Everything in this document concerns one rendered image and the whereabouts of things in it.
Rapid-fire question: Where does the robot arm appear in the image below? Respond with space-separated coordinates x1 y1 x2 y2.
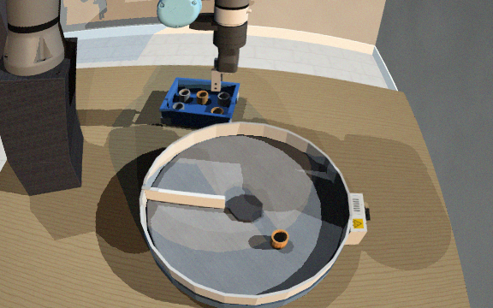
3 0 249 76

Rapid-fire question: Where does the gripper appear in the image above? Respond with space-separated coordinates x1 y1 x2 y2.
189 4 252 92

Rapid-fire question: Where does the blue open-top crate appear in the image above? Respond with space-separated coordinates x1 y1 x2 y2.
159 77 240 128

